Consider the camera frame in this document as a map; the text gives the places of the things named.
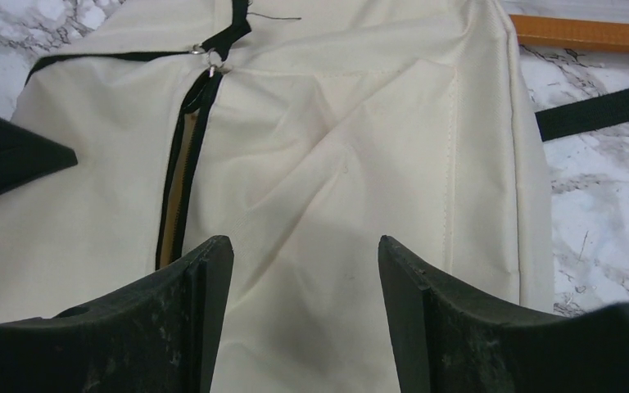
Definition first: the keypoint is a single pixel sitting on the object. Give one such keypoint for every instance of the beige canvas backpack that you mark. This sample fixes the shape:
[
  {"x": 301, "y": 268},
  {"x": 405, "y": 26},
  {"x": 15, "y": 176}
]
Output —
[{"x": 304, "y": 131}]

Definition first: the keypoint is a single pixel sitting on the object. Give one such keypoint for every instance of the wooden two-tier shelf rack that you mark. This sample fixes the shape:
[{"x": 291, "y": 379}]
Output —
[{"x": 585, "y": 35}]

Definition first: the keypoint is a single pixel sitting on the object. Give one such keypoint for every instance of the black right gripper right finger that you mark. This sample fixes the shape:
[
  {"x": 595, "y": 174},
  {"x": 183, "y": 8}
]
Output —
[{"x": 448, "y": 336}]

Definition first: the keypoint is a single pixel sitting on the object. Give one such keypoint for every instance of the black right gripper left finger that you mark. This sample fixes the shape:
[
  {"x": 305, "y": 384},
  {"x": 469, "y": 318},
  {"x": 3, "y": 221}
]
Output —
[{"x": 160, "y": 333}]

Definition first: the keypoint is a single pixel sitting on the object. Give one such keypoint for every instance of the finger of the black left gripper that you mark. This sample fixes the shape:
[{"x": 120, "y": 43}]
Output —
[{"x": 26, "y": 156}]

